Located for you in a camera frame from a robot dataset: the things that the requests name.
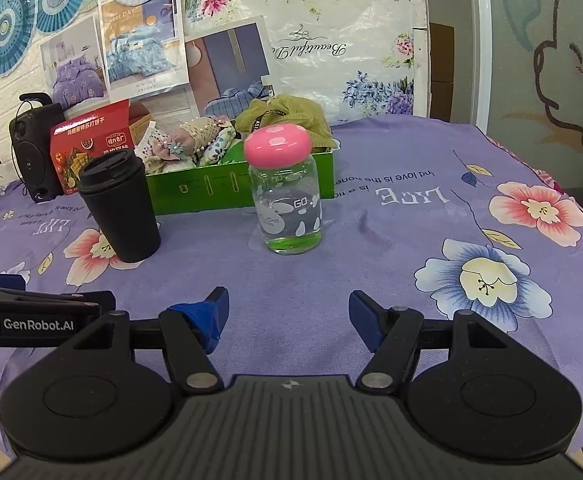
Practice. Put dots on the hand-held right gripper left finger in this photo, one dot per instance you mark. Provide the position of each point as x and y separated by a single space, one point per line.
206 320

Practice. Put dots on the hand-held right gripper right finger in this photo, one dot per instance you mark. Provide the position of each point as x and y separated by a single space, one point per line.
366 317

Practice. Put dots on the black lidded cup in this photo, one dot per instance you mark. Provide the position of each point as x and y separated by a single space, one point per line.
121 210

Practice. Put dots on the green cardboard box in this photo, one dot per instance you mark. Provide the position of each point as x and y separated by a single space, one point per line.
201 192

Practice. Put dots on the glass bottle pink lid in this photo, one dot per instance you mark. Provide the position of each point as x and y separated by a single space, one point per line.
276 145

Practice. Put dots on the purple floral blanket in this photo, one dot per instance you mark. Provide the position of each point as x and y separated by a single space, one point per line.
396 240

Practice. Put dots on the black speaker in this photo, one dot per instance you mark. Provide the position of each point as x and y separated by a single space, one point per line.
33 155

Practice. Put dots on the floral fabric items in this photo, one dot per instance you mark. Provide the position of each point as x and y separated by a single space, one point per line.
171 150

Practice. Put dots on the red snack box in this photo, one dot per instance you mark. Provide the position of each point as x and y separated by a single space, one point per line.
96 130

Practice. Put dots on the beige pearl scrunchie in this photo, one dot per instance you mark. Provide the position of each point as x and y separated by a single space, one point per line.
199 130

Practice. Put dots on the purple bedding poster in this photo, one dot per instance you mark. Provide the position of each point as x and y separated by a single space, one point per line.
71 75

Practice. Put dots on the dark blue bedding poster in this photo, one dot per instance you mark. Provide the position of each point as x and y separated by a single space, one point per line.
221 70

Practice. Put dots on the large blue paper fan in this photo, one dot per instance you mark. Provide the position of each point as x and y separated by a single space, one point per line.
6 30

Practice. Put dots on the tall brown cardboard panel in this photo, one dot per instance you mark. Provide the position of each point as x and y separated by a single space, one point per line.
441 70

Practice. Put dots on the floral clear plastic bag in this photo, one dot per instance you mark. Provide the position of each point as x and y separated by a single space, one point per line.
321 35

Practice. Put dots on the white door frame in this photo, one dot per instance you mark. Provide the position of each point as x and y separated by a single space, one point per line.
482 50

